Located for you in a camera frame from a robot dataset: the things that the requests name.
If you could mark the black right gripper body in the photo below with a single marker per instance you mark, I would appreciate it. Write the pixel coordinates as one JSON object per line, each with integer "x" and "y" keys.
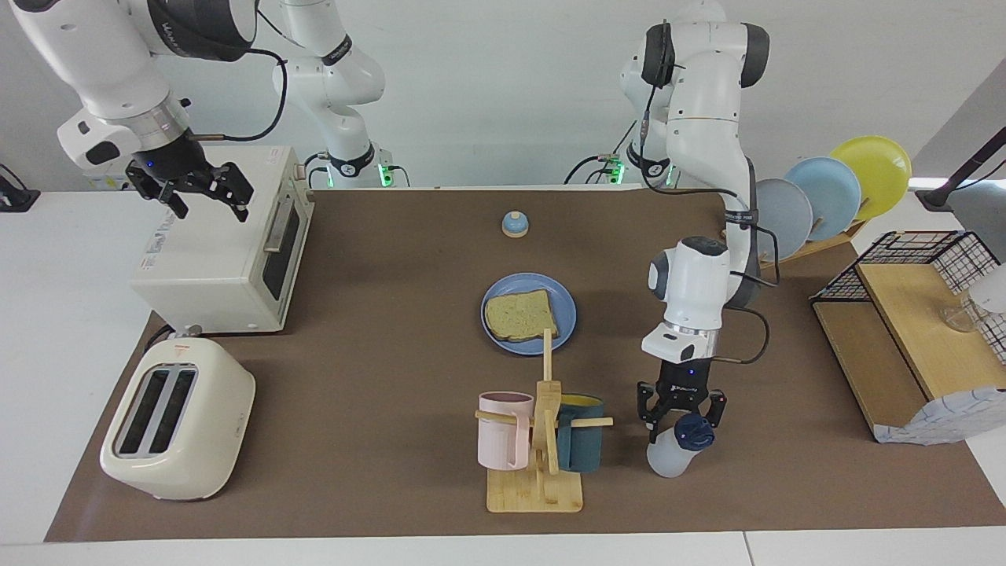
{"x": 173, "y": 169}

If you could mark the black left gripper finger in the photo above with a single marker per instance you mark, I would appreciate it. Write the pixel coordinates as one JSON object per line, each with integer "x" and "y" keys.
{"x": 650, "y": 417}
{"x": 716, "y": 413}

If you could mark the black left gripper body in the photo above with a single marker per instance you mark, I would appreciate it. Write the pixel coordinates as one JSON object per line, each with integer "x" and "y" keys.
{"x": 684, "y": 385}

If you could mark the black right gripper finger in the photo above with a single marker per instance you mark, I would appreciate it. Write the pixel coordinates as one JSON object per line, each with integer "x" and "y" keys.
{"x": 176, "y": 203}
{"x": 236, "y": 192}

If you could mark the translucent seasoning bottle blue cap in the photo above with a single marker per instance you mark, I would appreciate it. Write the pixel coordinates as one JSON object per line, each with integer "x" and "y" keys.
{"x": 668, "y": 460}

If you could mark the toasted bread slice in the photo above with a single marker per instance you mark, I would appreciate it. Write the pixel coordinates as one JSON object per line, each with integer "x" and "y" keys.
{"x": 519, "y": 314}

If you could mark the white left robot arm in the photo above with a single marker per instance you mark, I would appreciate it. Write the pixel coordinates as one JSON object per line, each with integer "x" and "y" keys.
{"x": 699, "y": 118}

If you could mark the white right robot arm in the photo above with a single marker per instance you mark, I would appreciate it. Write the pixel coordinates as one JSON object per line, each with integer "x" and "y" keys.
{"x": 94, "y": 55}

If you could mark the blue round plate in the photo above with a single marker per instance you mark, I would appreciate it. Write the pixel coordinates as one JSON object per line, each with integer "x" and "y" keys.
{"x": 566, "y": 310}

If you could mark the wooden plate rack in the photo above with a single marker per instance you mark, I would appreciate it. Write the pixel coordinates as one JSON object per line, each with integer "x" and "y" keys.
{"x": 817, "y": 245}

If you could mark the grey plate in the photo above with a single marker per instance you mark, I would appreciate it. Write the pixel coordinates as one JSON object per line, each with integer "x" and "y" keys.
{"x": 790, "y": 216}

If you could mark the light blue plate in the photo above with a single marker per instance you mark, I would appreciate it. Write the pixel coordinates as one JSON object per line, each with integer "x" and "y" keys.
{"x": 829, "y": 192}

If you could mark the yellow plate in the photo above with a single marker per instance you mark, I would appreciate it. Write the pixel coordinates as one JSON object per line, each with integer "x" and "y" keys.
{"x": 876, "y": 169}

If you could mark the white toaster oven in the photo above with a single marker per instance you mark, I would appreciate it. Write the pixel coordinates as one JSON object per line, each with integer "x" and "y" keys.
{"x": 212, "y": 259}

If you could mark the teal mug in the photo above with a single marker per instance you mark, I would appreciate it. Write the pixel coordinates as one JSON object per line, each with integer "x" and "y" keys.
{"x": 581, "y": 448}

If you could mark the wooden mug tree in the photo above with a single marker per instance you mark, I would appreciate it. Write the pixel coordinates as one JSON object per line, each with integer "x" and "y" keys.
{"x": 534, "y": 491}

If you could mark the pink mug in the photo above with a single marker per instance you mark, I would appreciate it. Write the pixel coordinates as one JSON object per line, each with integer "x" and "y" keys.
{"x": 503, "y": 444}

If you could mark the brown table mat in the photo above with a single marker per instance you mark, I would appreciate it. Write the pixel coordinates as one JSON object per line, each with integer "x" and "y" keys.
{"x": 354, "y": 377}

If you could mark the cream two-slot toaster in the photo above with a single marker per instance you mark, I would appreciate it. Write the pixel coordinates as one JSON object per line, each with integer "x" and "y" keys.
{"x": 212, "y": 424}

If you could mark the small blue call bell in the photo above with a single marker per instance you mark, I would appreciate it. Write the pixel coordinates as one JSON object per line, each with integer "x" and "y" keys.
{"x": 515, "y": 226}

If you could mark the white grid-patterned cloth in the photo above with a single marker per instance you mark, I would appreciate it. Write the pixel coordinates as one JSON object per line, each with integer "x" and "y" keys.
{"x": 951, "y": 417}

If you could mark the clear glass cup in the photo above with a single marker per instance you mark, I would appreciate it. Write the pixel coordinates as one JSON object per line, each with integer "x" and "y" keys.
{"x": 960, "y": 316}

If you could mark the white rounded object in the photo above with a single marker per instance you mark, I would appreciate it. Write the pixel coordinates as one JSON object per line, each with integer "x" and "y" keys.
{"x": 992, "y": 289}

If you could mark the black clamp mount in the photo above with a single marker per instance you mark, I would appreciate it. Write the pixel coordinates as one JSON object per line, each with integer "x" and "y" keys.
{"x": 16, "y": 196}

